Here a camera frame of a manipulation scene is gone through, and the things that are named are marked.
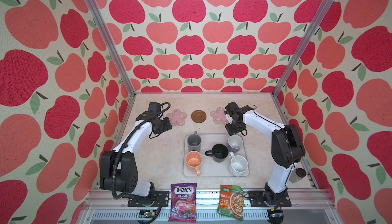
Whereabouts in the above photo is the orange mug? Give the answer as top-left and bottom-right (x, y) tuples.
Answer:
(185, 151), (203, 176)

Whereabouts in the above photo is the clear jar black lid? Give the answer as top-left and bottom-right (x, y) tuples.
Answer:
(289, 168), (307, 183)

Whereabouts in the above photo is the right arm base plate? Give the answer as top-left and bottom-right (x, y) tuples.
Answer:
(246, 190), (292, 208)

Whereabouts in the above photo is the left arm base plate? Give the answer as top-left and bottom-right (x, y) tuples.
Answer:
(128, 191), (170, 207)

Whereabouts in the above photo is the left aluminium frame post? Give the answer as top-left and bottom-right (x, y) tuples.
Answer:
(84, 0), (136, 99)

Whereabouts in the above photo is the front aluminium frame rail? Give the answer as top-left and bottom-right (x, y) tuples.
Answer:
(75, 188), (343, 224)

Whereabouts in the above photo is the green snack bag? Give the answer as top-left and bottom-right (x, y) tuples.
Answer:
(217, 185), (245, 222)

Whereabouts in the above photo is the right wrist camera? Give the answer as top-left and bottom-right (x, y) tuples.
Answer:
(225, 102), (242, 117)

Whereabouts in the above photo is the translucent plastic tray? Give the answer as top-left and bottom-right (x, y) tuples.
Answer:
(182, 134), (250, 178)

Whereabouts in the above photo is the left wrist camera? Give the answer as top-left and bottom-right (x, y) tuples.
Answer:
(148, 102), (162, 114)

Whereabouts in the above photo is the right aluminium frame post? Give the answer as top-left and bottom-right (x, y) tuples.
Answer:
(272, 0), (335, 99)

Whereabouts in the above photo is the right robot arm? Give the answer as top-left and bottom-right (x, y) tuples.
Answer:
(225, 107), (306, 207)

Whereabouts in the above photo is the aluminium frame post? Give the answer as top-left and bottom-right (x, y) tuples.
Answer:
(272, 0), (335, 99)
(84, 0), (136, 99)

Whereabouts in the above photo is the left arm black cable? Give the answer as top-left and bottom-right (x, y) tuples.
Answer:
(111, 102), (172, 224)

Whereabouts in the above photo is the grey mug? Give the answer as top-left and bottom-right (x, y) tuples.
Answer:
(187, 131), (202, 152)

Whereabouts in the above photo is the pink flower coaster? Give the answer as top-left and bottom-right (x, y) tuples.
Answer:
(167, 109), (188, 127)
(210, 107), (229, 125)

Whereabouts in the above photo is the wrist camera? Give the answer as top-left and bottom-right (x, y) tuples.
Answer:
(225, 102), (242, 117)
(148, 102), (162, 114)

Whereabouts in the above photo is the brown wooden round coaster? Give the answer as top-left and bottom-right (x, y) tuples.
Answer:
(191, 110), (207, 124)

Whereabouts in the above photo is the black mug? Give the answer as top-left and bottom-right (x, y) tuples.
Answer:
(205, 143), (229, 163)

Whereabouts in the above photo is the purple Fox's candy bag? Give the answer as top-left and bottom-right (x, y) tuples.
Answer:
(168, 183), (197, 223)

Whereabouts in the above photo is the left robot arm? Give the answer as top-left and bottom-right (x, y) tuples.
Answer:
(100, 117), (172, 200)

